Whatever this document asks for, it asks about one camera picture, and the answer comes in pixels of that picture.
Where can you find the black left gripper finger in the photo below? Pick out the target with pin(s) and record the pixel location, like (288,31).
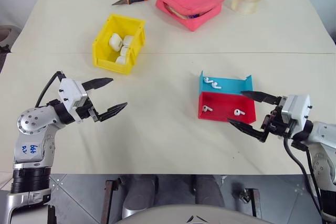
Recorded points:
(98,83)
(111,111)

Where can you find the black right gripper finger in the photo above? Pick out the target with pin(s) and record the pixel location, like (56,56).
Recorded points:
(260,96)
(249,129)

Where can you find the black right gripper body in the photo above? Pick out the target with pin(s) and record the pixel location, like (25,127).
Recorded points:
(277,124)

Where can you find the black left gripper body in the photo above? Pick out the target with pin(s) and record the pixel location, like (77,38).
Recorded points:
(86,110)

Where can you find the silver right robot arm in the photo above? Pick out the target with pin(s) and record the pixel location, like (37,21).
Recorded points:
(324,134)

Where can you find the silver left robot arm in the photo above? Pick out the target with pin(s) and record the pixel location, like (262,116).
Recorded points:
(31,140)

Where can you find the yellow plastic bin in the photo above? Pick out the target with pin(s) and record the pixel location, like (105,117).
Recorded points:
(105,39)

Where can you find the blue plastic tray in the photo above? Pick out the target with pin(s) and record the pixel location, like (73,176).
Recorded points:
(231,85)

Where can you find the red plastic tray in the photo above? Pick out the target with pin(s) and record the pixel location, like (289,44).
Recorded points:
(223,104)

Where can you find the dark grey rounded shape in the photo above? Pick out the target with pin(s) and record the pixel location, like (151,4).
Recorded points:
(139,195)

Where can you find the clear adhesive tape roll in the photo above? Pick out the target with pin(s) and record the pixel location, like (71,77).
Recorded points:
(245,6)

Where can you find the grey rounded floor object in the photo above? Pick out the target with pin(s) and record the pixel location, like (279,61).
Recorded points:
(8,33)

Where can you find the pink fabric zip pouch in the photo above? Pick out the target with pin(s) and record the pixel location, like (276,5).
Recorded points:
(189,1)

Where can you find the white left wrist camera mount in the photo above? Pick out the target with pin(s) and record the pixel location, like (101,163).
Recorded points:
(71,93)

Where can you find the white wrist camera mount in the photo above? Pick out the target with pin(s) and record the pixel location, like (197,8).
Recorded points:
(298,108)
(71,93)

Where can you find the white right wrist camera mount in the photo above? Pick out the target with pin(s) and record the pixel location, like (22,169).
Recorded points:
(298,108)

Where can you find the rusty metal frame post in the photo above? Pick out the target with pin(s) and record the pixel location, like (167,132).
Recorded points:
(256,204)
(107,203)

